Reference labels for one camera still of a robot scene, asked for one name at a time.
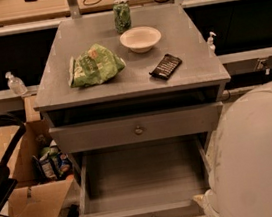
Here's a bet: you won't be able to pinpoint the green soda can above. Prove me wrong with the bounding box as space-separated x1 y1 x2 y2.
113 0 131 34

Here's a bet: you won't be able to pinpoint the cardboard box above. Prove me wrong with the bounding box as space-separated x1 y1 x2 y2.
0 91 81 217

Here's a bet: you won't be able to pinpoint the black snack bar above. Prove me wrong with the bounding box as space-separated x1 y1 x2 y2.
149 54 182 80

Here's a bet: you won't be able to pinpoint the clear sanitizer bottle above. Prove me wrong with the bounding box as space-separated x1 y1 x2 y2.
5 72 27 96

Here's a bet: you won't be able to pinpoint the white pump bottle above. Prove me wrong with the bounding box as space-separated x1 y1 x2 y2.
206 31 216 52

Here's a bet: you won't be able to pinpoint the grey drawer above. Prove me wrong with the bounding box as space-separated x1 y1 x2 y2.
49 102 223 153
79 135 209 217

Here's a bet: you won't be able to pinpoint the grey drawer cabinet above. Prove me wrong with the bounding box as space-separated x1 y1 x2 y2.
22 0 241 182

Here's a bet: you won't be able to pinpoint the grey top drawer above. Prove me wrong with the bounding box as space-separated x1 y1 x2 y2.
49 102 223 153

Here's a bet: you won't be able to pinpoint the white bowl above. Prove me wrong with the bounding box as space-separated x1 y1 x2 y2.
120 26 161 53

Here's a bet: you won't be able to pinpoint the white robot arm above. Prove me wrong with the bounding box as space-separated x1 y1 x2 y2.
202 81 272 217

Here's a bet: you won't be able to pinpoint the green chip bag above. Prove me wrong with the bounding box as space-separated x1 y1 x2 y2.
68 43 126 88

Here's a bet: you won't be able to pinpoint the snack bags in box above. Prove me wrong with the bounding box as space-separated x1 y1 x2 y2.
32 145 73 181

